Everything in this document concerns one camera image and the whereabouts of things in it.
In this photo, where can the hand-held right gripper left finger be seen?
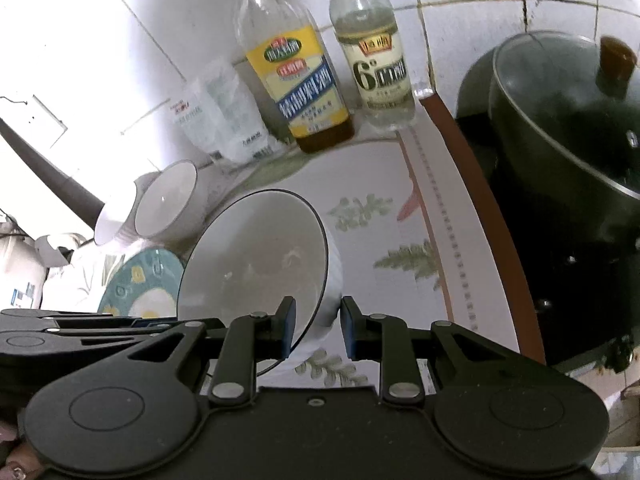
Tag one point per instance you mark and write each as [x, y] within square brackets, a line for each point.
[287, 327]

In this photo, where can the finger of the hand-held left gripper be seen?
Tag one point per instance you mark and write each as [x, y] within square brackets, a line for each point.
[100, 347]
[75, 316]

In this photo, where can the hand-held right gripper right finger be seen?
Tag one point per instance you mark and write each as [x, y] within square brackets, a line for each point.
[350, 332]

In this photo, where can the white bowl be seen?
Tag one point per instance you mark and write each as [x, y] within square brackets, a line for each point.
[250, 270]
[165, 205]
[112, 210]

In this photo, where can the blue fried egg plate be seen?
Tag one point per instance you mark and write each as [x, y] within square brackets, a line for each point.
[142, 285]

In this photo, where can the white rice cooker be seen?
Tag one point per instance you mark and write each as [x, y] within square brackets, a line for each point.
[17, 275]

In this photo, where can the cleaver with grey sheath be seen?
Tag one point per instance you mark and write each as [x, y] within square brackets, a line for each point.
[60, 250]

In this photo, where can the floral tablecloth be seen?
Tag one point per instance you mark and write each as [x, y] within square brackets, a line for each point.
[380, 210]

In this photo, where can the white cutting board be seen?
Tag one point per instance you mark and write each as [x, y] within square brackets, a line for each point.
[50, 170]

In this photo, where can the white salt bag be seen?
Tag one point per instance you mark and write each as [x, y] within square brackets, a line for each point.
[225, 110]

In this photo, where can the black gas stove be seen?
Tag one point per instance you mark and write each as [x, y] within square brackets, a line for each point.
[575, 300]

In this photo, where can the yellow label cooking wine bottle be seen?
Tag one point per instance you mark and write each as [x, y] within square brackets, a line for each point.
[295, 85]

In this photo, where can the clear vinegar bottle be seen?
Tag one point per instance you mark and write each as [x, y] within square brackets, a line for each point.
[375, 70]

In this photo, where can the glass pot lid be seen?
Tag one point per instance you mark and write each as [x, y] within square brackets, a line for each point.
[565, 110]

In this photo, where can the white wall socket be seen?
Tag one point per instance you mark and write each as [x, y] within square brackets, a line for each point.
[50, 120]

